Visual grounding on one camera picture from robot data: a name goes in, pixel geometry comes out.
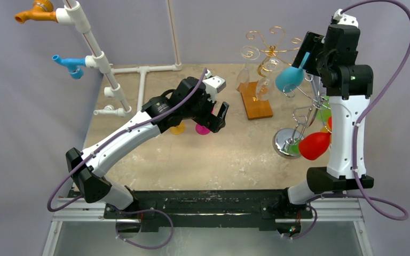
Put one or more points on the red wine glass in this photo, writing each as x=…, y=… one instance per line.
x=315, y=144

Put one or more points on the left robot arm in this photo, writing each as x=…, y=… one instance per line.
x=89, y=166

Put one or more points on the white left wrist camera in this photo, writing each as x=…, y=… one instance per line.
x=214, y=85

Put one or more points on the blue faucet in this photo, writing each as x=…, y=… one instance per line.
x=72, y=65

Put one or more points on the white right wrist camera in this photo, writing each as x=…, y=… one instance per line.
x=341, y=18

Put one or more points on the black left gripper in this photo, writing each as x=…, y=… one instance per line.
x=208, y=120

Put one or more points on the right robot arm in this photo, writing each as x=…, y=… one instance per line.
x=349, y=89

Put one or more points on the chrome wire glass rack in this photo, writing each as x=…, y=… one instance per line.
x=285, y=141

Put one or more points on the clear wine glass left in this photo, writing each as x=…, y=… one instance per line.
x=249, y=53

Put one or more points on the clear wine glass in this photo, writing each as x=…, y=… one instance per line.
x=249, y=53
x=269, y=69

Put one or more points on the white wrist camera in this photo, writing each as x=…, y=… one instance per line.
x=341, y=18
x=214, y=85

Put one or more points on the green wine glass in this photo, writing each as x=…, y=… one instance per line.
x=324, y=111

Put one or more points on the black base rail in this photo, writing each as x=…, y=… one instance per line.
x=265, y=209

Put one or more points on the orange faucet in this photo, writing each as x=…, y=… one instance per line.
x=42, y=10

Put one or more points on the orange wine glass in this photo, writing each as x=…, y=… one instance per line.
x=326, y=129

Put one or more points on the gold wire glass rack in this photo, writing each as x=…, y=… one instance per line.
x=273, y=50

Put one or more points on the blue wine glass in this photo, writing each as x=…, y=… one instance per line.
x=289, y=79

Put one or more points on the white PVC pipe frame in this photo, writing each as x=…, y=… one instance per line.
x=72, y=14

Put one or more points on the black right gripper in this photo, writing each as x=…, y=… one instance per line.
x=310, y=49

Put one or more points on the wooden rack base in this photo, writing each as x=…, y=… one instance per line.
x=255, y=109

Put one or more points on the pink wine glass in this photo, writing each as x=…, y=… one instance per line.
x=201, y=130

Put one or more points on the yellow wine glass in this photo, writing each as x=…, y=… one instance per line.
x=177, y=130

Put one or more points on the clear wine glass right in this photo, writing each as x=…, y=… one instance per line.
x=269, y=69

